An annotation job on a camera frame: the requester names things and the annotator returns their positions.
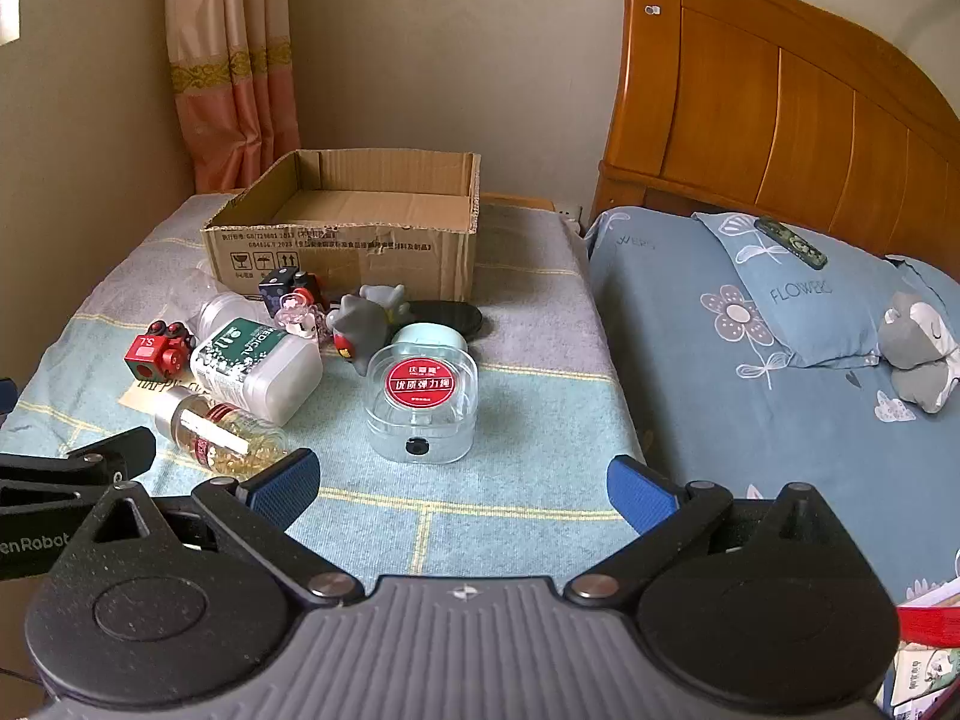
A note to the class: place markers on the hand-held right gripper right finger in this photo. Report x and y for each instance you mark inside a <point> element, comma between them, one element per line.
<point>637,495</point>

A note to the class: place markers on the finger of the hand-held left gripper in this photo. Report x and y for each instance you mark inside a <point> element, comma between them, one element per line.
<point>112,454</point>
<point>5,399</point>

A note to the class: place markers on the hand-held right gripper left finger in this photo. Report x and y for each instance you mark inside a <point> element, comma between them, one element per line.
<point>289,484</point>

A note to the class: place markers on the white bottle with green label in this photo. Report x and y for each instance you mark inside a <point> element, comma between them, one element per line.
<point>247,367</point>

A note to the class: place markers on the clear container with red label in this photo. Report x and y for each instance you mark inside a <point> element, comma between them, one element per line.
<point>420,390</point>

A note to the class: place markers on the grey rubber animal toy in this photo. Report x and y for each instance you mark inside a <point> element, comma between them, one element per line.
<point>356,326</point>

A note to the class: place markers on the black oval brush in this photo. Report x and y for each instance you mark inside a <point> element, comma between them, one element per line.
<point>450,313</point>

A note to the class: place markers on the brown cardboard box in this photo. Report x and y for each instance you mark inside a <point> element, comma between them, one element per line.
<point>375,255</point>

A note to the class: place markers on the beige paper card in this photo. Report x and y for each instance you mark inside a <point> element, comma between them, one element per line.
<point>139,392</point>

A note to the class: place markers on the clear bottle of yellow capsules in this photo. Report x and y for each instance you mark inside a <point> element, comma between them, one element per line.
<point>217,431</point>

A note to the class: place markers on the red toy robot cube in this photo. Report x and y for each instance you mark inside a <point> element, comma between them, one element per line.
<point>146,356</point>

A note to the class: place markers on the blue floral bed sheet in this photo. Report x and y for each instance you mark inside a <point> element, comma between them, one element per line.
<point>712,405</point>

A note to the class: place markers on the black toy block red wheels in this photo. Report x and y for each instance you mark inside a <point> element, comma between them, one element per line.
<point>276,286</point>

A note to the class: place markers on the blue floral pillow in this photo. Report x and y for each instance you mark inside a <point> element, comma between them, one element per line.
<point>810,300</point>

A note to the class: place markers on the dark remote control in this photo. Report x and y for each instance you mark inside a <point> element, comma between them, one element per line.
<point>791,242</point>

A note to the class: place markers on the red book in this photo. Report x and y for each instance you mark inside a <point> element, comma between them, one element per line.
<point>926,622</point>

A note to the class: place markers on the grey plush toy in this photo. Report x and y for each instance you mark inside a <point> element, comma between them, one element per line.
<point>911,337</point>

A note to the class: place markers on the wooden nightstand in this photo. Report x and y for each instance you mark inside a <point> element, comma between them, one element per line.
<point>517,202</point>

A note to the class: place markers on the illustrated booklet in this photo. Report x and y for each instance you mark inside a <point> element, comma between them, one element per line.
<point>926,679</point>

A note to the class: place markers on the wooden headboard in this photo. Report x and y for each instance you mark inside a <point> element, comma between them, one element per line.
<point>750,105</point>

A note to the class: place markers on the pink patterned curtain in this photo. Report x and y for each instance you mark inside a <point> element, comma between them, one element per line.
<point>225,52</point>

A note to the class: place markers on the white wall outlet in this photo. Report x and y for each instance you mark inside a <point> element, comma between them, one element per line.
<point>570,212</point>

